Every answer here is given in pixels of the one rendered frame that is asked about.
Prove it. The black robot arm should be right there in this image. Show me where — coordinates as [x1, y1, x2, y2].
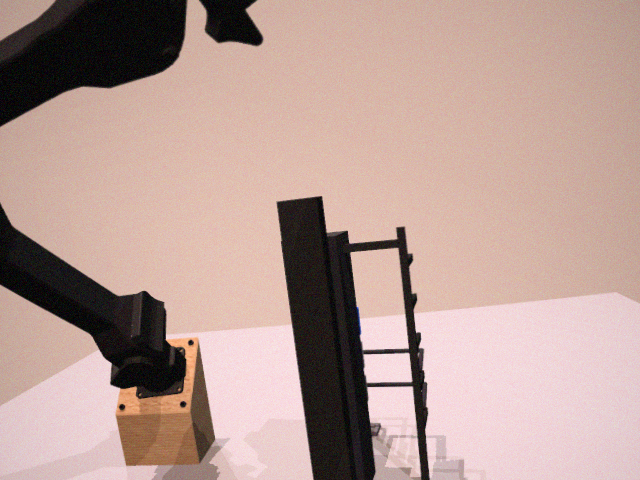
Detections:
[0, 0, 263, 399]

